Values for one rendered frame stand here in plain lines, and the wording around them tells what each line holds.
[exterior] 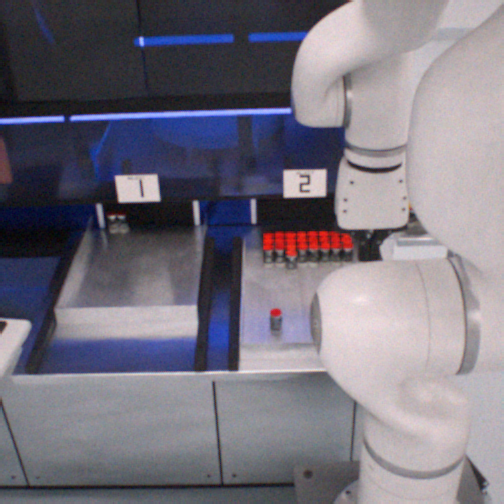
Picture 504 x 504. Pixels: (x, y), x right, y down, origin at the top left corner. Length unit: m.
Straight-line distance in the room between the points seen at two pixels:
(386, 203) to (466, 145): 0.44
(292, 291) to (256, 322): 0.12
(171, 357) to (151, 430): 0.69
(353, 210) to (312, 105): 0.18
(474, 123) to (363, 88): 0.37
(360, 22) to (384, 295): 0.31
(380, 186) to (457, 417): 0.34
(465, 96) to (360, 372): 0.28
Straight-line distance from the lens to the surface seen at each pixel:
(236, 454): 1.92
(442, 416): 0.77
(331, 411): 1.81
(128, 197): 1.44
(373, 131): 0.91
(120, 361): 1.21
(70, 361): 1.23
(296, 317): 1.27
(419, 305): 0.66
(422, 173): 0.57
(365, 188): 0.96
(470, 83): 0.53
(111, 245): 1.52
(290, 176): 1.40
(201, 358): 1.16
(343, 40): 0.80
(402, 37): 0.77
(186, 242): 1.49
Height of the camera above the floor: 1.66
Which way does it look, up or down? 33 degrees down
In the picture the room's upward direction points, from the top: 2 degrees counter-clockwise
